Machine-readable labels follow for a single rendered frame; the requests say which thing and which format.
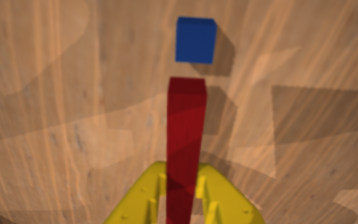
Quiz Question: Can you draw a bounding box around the red rod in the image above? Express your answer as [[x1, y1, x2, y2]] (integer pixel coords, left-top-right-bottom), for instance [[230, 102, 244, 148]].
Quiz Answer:
[[166, 77, 207, 224]]

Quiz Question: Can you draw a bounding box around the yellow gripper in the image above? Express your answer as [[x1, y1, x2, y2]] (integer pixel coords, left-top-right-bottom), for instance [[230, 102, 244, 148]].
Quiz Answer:
[[103, 161, 265, 224]]

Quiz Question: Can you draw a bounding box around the blue cube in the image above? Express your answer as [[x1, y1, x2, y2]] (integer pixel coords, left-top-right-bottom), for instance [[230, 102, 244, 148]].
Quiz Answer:
[[175, 16, 217, 64]]

